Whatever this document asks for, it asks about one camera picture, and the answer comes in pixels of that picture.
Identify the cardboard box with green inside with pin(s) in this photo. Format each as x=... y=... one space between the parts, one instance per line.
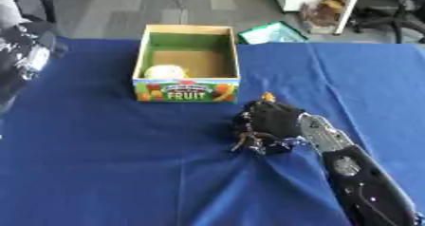
x=188 y=65

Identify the brown and yellow bag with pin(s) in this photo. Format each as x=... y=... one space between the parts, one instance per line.
x=325 y=11

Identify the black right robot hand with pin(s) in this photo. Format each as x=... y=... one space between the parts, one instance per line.
x=274 y=119

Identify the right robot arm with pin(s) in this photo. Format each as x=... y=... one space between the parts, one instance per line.
x=359 y=173

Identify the black office chair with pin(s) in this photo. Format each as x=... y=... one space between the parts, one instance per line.
x=395 y=11

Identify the green and white bag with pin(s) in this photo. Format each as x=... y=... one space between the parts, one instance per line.
x=271 y=34

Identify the pale yellow round toy fruit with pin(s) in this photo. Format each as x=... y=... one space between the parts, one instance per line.
x=165 y=71

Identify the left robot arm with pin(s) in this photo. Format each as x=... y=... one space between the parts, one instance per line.
x=22 y=59

